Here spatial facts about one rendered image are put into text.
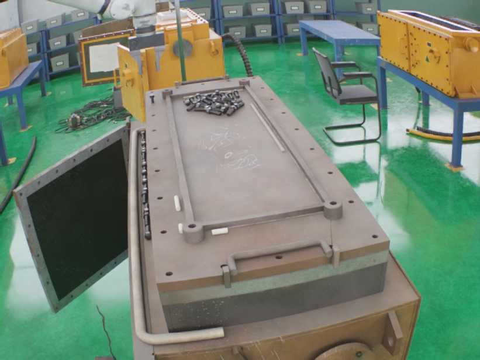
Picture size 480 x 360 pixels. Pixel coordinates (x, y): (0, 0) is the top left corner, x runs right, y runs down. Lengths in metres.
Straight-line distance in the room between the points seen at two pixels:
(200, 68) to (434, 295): 2.34
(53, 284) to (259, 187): 1.08
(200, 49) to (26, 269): 2.05
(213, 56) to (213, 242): 2.95
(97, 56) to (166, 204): 4.28
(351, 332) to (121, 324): 2.12
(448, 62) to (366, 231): 3.60
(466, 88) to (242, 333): 4.11
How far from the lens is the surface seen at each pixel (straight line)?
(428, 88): 5.04
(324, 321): 1.04
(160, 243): 1.08
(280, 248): 1.00
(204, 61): 3.92
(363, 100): 5.02
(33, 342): 3.08
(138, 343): 1.04
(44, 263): 2.01
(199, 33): 3.93
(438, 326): 2.89
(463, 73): 4.81
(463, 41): 4.75
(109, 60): 5.39
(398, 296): 1.11
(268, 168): 1.33
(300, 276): 1.01
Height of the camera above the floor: 1.92
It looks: 26 degrees down
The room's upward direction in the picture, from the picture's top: 6 degrees counter-clockwise
